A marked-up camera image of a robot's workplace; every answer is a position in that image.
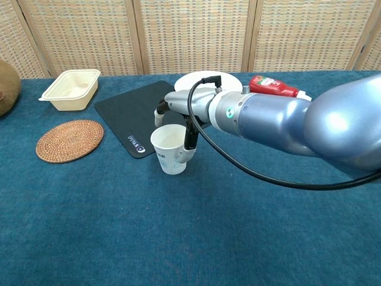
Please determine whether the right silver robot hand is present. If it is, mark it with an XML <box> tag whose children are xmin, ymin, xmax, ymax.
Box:
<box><xmin>154</xmin><ymin>88</ymin><xmax>220</xmax><ymax>163</ymax></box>

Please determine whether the white paper cup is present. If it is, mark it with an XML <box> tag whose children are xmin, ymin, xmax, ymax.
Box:
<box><xmin>150</xmin><ymin>124</ymin><xmax>192</xmax><ymax>175</ymax></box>

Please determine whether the white round plate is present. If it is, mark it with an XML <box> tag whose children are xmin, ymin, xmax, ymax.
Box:
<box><xmin>174</xmin><ymin>70</ymin><xmax>243</xmax><ymax>93</ymax></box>

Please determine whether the round woven rattan coaster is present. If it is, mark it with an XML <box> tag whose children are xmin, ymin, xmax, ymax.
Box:
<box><xmin>35</xmin><ymin>119</ymin><xmax>105</xmax><ymax>164</ymax></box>

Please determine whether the black mouse pad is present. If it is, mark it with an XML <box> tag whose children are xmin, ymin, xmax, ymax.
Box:
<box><xmin>93</xmin><ymin>80</ymin><xmax>211</xmax><ymax>160</ymax></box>

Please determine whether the woven bamboo folding screen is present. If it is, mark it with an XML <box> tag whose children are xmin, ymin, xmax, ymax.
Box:
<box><xmin>0</xmin><ymin>0</ymin><xmax>381</xmax><ymax>80</ymax></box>

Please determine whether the red ketchup squeeze bottle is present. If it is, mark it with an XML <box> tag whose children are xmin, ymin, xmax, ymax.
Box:
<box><xmin>249</xmin><ymin>75</ymin><xmax>312</xmax><ymax>101</ymax></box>

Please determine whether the cream plastic food container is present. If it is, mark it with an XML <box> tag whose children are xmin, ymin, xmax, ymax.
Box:
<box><xmin>38</xmin><ymin>69</ymin><xmax>101</xmax><ymax>112</ymax></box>

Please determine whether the blue table cloth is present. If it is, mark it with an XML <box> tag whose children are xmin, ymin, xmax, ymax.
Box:
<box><xmin>0</xmin><ymin>70</ymin><xmax>381</xmax><ymax>286</ymax></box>

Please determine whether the brown capybara plush toy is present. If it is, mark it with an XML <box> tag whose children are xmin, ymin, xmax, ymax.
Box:
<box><xmin>0</xmin><ymin>58</ymin><xmax>22</xmax><ymax>117</ymax></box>

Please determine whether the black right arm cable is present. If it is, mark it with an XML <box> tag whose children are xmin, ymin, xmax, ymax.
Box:
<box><xmin>187</xmin><ymin>76</ymin><xmax>381</xmax><ymax>191</ymax></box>

